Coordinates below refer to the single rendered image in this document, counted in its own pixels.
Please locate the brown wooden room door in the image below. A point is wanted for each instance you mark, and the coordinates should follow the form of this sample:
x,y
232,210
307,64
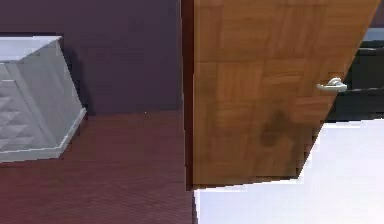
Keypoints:
x,y
246,93

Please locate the black cabinet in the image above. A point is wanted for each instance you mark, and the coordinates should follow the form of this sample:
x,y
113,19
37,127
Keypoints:
x,y
365,83

